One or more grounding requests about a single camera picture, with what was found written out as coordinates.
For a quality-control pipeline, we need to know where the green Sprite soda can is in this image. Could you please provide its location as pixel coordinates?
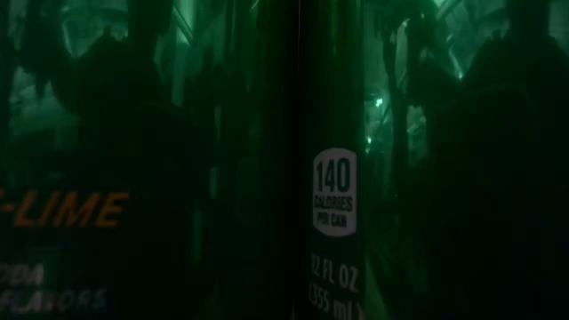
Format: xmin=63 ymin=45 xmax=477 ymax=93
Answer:
xmin=0 ymin=0 xmax=366 ymax=320
xmin=365 ymin=0 xmax=569 ymax=320

